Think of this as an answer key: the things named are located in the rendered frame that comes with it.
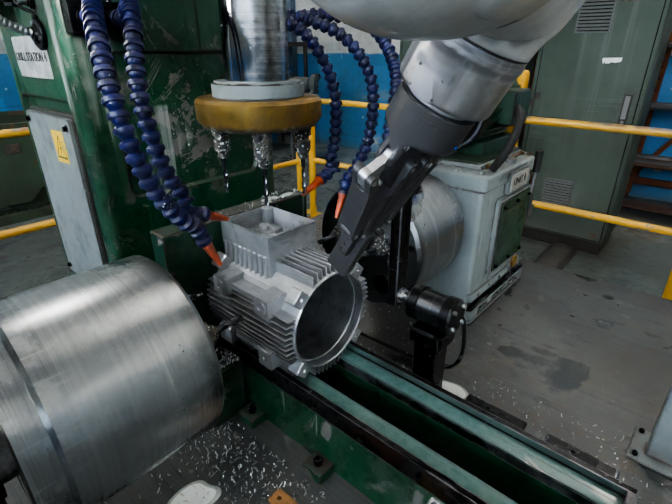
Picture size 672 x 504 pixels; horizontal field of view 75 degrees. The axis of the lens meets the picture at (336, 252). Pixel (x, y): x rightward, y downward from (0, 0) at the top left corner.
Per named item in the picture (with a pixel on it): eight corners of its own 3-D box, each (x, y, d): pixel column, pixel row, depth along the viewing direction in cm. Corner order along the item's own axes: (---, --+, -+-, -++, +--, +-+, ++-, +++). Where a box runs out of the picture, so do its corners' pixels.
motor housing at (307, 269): (212, 345, 78) (198, 247, 70) (291, 303, 91) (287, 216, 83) (289, 399, 66) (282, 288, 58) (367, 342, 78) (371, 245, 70)
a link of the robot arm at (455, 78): (407, -1, 33) (373, 72, 37) (499, 67, 30) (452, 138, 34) (463, 7, 39) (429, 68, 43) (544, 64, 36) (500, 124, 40)
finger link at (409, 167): (421, 164, 41) (413, 166, 40) (369, 243, 49) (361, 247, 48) (392, 138, 43) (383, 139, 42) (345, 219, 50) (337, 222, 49)
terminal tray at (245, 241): (223, 259, 74) (218, 219, 71) (271, 241, 81) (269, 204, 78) (269, 282, 67) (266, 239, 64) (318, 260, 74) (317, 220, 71)
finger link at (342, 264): (370, 237, 49) (366, 239, 49) (346, 275, 54) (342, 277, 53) (353, 219, 50) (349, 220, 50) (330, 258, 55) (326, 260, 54)
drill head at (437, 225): (294, 295, 94) (288, 182, 84) (401, 239, 122) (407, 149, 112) (389, 342, 79) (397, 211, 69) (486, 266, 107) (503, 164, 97)
